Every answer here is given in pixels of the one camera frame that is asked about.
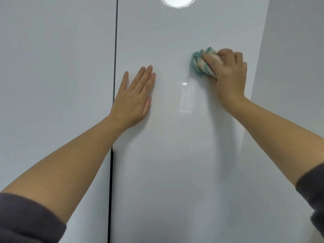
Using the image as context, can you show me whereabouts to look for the person's left hand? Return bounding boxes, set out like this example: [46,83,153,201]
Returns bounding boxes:
[108,65,156,132]

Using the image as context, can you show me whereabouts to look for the person's right hand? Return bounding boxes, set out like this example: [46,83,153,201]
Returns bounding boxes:
[201,48,248,109]

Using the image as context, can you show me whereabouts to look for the beige cloth with teal edge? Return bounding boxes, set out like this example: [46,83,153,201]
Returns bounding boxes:
[190,47,225,77]

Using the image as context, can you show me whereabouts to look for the person's right forearm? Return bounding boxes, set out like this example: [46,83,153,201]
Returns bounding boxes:
[225,97,324,186]

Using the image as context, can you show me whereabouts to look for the person's left forearm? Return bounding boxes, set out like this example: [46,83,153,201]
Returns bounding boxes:
[1,115,125,224]

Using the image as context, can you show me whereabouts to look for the dark grey sweater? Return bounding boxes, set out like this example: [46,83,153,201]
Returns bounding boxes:
[0,163,324,243]

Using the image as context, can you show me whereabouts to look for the black cabinet door handle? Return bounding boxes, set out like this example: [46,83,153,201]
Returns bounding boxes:
[107,149,114,243]

